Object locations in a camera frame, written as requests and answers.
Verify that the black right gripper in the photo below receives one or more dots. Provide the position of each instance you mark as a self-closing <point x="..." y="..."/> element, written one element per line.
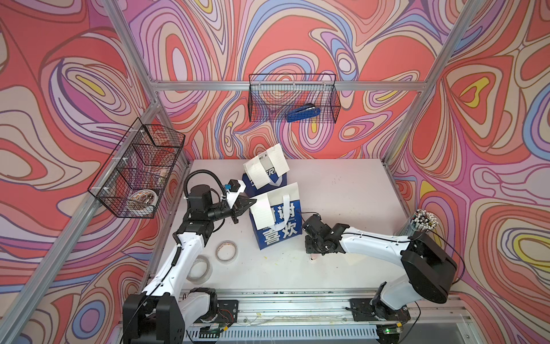
<point x="309" y="247"/>

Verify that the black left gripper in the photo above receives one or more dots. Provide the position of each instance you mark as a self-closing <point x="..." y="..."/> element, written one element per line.
<point x="235" y="211"/>

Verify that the blue white bag with handles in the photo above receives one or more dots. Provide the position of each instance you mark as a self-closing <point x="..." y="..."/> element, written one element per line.
<point x="275" y="164"/>

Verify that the blue white paper bag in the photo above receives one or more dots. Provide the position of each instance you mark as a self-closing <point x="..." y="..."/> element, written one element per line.
<point x="287" y="210"/>

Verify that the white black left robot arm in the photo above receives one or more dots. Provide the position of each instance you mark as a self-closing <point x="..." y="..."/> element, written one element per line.
<point x="159" y="314"/>

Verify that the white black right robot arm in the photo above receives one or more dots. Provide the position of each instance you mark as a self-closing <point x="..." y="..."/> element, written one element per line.
<point x="429" y="272"/>

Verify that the beige tape roll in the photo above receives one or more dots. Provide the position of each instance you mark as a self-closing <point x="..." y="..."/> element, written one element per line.
<point x="226" y="252"/>

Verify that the clear tape roll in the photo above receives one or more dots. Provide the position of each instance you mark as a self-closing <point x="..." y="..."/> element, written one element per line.
<point x="200" y="271"/>

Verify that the metallic cup of pencils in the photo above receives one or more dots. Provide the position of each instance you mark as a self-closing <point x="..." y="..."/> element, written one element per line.
<point x="419" y="221"/>

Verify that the blue stapler in basket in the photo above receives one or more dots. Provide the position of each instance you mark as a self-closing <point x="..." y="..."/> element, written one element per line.
<point x="304" y="112"/>

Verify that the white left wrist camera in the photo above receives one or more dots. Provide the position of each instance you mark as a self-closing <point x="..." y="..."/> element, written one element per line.
<point x="233" y="189"/>

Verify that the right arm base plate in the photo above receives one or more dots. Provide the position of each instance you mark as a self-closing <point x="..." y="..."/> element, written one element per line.
<point x="365" y="309"/>

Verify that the black wire basket back wall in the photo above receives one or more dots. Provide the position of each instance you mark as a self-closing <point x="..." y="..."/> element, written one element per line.
<point x="273" y="95"/>

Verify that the black wire basket wall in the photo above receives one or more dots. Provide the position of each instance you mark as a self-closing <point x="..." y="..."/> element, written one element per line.
<point x="273" y="95"/>
<point x="144" y="158"/>

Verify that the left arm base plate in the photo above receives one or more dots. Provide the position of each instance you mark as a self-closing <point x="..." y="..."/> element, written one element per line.
<point x="227" y="313"/>

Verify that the black wire basket left wall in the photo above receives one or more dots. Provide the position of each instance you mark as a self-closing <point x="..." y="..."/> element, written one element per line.
<point x="144" y="158"/>

